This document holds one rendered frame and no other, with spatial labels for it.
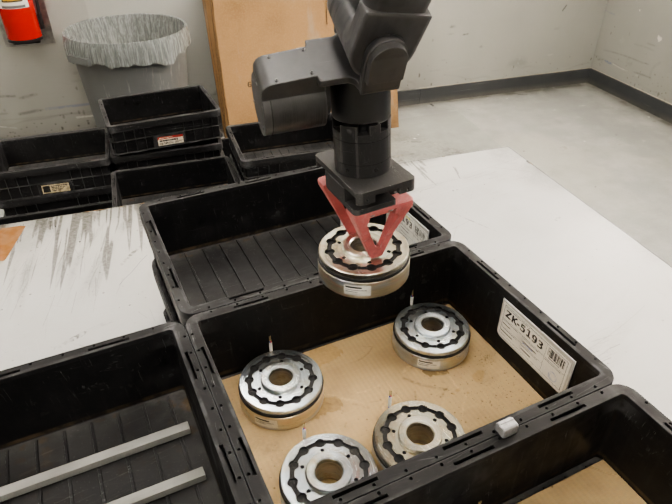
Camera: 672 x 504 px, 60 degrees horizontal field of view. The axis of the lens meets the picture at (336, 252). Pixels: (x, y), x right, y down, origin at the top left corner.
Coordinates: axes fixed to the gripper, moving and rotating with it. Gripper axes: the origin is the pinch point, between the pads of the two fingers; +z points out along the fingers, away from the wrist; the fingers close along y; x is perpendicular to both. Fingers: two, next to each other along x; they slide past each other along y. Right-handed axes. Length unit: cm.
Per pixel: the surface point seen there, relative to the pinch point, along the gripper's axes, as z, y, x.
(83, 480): 18.9, 1.0, -35.7
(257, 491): 9.9, 17.1, -20.0
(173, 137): 49, -156, 2
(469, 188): 36, -54, 56
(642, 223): 113, -96, 187
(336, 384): 20.4, 0.5, -5.1
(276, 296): 10.1, -7.5, -9.0
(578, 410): 11.7, 22.4, 12.0
